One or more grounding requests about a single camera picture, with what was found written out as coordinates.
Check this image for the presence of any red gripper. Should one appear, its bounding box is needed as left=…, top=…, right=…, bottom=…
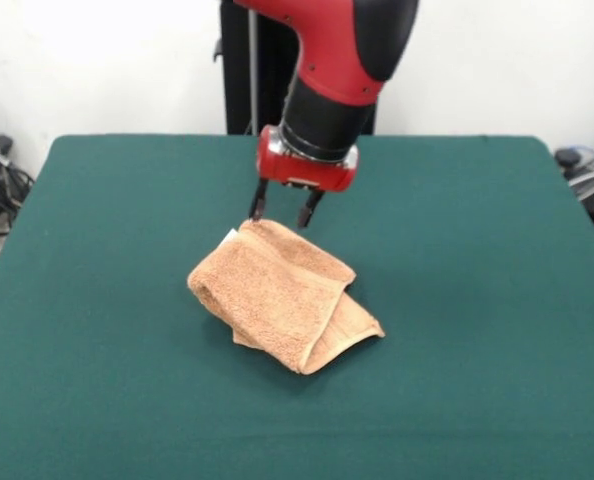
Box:
left=248, top=124, right=361, bottom=229

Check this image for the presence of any tan terry towel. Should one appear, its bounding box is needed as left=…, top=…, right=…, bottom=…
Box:
left=185, top=218, right=386, bottom=376

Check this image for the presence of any dark green table cloth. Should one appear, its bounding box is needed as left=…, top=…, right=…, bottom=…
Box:
left=0, top=133, right=594, bottom=480

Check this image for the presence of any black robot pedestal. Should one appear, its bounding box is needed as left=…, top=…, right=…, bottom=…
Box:
left=212, top=0, right=378, bottom=136

